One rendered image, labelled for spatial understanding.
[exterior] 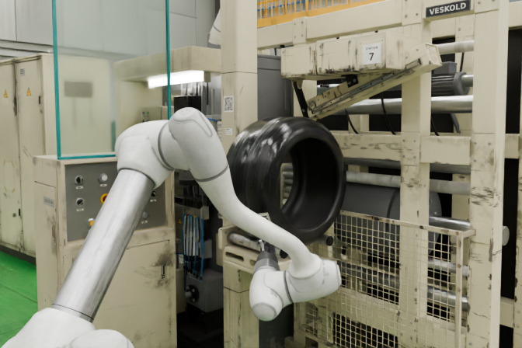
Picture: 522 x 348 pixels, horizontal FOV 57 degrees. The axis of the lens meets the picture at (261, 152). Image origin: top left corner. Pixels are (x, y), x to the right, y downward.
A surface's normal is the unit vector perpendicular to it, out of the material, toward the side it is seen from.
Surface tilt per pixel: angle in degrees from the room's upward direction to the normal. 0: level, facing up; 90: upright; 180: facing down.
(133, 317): 92
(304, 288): 107
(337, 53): 90
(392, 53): 90
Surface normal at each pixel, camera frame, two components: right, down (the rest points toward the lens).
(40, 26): 0.77, 0.04
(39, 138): -0.63, 0.06
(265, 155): -0.04, -0.31
